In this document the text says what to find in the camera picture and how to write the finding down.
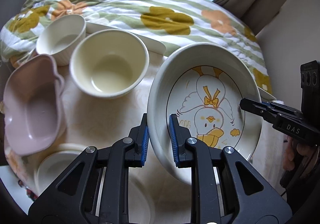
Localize pink bear-shaped bowl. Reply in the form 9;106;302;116
3;54;66;156

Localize duck cartoon plate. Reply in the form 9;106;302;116
147;43;262;184

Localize plain white plate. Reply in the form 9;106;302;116
34;143;155;223

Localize white ribbed bowl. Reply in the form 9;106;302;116
36;15;86;67

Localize cream round bowl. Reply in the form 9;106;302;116
69;30;149;99

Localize person's right hand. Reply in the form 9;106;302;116
283;136;319;178

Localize floral striped duvet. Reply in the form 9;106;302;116
1;0;272;92

